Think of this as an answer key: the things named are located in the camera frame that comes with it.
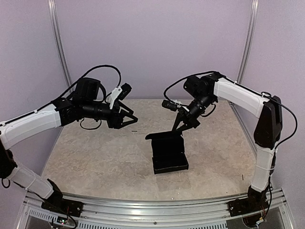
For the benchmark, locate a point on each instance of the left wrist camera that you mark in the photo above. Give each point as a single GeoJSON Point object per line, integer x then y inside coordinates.
{"type": "Point", "coordinates": [118, 93]}

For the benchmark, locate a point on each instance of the vertical aluminium post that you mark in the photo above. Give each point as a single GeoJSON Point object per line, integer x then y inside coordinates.
{"type": "Point", "coordinates": [249, 39]}
{"type": "Point", "coordinates": [58, 41]}

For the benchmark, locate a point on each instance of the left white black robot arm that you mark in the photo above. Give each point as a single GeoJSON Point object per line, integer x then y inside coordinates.
{"type": "Point", "coordinates": [88, 100]}

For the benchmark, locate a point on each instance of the small circuit board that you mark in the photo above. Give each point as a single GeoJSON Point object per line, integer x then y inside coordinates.
{"type": "Point", "coordinates": [62, 221]}

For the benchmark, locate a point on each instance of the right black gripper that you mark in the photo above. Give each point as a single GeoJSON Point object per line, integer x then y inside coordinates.
{"type": "Point", "coordinates": [192, 121]}

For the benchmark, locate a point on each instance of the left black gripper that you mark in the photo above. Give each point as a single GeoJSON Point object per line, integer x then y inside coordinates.
{"type": "Point", "coordinates": [117, 123]}

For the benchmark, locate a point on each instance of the right vertical aluminium post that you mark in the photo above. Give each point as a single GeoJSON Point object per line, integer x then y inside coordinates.
{"type": "Point", "coordinates": [249, 39]}

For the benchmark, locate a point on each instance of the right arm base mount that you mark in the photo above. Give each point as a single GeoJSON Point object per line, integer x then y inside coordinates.
{"type": "Point", "coordinates": [254, 201]}

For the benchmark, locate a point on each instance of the left vertical aluminium post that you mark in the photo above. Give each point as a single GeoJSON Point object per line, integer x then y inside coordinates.
{"type": "Point", "coordinates": [58, 41]}

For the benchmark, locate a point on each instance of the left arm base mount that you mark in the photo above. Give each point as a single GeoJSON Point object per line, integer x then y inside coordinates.
{"type": "Point", "coordinates": [56, 203]}

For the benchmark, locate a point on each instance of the front aluminium frame rail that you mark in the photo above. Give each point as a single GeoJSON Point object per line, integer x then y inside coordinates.
{"type": "Point", "coordinates": [104, 213]}

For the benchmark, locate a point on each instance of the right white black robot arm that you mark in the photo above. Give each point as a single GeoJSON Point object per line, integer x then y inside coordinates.
{"type": "Point", "coordinates": [206, 88]}

